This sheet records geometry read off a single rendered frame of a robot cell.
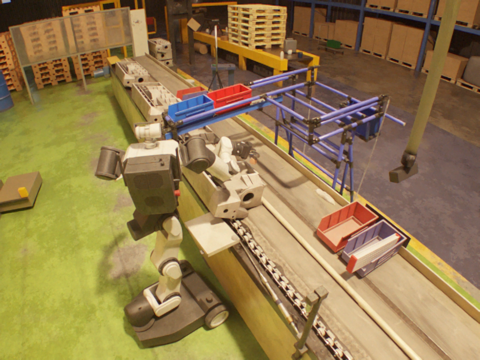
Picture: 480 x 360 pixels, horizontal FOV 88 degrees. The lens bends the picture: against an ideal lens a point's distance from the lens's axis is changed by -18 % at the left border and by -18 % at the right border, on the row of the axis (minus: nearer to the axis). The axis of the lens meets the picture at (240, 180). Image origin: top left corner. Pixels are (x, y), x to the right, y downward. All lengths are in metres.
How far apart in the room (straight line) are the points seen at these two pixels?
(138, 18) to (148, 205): 6.49
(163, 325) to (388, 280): 1.48
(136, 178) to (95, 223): 2.06
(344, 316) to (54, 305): 2.23
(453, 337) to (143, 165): 1.71
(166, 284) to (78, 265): 1.20
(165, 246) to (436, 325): 1.53
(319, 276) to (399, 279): 0.47
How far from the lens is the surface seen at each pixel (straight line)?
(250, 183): 1.92
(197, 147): 1.39
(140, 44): 7.69
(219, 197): 1.75
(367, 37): 12.00
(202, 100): 2.23
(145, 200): 1.40
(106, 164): 1.46
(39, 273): 3.12
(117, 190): 3.68
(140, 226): 1.60
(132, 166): 1.34
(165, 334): 2.16
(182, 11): 8.40
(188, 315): 2.20
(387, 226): 1.91
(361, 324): 1.60
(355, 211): 2.03
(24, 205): 3.91
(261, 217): 1.96
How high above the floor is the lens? 2.09
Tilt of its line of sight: 36 degrees down
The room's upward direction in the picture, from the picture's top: straight up
